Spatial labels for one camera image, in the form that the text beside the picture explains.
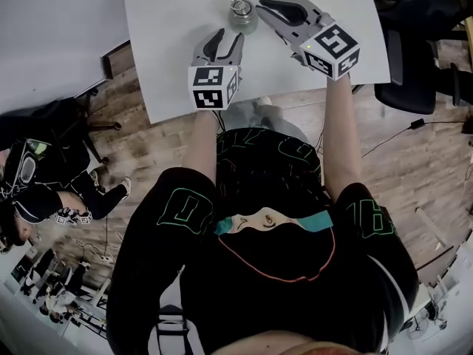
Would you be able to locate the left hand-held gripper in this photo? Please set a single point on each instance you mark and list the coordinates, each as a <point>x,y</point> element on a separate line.
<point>210,87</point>

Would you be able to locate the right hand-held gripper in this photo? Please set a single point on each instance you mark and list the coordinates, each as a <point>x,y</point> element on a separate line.
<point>330,50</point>

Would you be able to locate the person's left forearm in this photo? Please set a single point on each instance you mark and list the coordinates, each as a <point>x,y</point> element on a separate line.
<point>201,146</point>

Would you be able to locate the person's right forearm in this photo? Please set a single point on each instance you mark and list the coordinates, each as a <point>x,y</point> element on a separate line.
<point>341,142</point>

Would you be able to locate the person's grey trousers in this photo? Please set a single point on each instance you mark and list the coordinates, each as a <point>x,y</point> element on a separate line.
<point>266,115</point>

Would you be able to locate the black office chair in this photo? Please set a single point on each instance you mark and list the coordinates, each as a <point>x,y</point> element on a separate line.
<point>66,117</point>
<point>406,69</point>

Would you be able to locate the person's black printed t-shirt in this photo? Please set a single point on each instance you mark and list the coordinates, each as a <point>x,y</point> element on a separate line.
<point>277,257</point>

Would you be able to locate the white power strip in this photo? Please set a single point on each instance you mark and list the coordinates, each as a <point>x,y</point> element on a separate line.
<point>106,260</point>

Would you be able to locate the person's face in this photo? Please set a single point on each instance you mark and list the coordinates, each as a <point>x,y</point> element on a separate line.
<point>295,346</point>

